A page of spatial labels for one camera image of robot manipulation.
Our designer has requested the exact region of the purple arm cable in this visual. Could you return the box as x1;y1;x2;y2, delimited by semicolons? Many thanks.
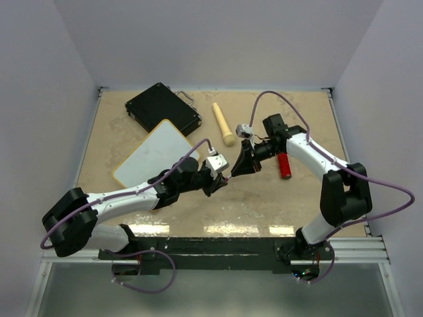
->
40;138;215;293
249;90;416;285

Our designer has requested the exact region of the red glitter toy microphone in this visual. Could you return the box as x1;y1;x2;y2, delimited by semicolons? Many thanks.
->
278;153;291;180

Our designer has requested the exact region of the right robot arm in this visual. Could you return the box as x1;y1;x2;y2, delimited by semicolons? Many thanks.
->
231;114;373;260

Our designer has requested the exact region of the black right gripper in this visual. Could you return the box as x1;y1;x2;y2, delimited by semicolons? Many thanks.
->
231;138;283;177

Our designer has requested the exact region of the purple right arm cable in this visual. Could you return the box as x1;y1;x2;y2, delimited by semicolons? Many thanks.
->
249;90;416;285

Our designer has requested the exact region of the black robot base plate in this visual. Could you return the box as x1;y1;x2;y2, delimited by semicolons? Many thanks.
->
98;237;334;277

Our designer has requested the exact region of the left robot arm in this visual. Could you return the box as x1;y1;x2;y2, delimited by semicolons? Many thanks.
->
41;155;229;259

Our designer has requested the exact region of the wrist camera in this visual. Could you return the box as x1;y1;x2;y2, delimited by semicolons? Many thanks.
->
235;124;254;147
206;150;229;174

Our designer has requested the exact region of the black hard case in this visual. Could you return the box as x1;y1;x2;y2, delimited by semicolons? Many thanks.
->
125;83;202;136

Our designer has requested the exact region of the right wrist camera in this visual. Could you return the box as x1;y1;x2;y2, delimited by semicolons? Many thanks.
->
235;124;254;147

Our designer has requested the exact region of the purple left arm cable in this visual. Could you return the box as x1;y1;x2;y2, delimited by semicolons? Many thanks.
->
40;138;215;293

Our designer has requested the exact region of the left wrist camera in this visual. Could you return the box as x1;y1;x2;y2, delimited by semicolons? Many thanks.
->
206;150;229;174

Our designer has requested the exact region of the yellow framed whiteboard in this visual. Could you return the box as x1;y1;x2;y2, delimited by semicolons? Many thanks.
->
112;119;194;188

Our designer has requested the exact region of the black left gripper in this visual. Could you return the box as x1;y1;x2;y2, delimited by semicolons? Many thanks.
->
178;159;227;197

